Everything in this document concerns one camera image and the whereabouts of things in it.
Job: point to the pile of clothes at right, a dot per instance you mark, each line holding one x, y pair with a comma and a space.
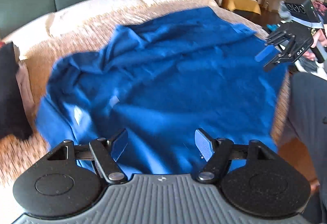
304, 64

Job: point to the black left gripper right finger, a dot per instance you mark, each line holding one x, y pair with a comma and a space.
216, 153

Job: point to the yellow covered side table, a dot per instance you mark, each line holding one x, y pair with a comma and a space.
243, 5

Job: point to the person's grey trousers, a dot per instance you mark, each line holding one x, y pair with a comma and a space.
307, 114

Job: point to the person's right hand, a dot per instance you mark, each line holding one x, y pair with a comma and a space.
317, 50

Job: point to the blue shirt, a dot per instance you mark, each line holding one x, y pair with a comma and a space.
162, 80

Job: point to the black garment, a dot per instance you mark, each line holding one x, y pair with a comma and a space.
13, 118

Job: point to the pink folded garment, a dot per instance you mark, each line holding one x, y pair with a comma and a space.
22, 77

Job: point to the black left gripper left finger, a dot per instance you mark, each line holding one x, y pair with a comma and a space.
105, 153

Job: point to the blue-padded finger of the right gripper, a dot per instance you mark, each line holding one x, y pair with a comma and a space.
264, 53

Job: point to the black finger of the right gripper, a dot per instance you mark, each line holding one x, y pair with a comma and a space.
270, 65

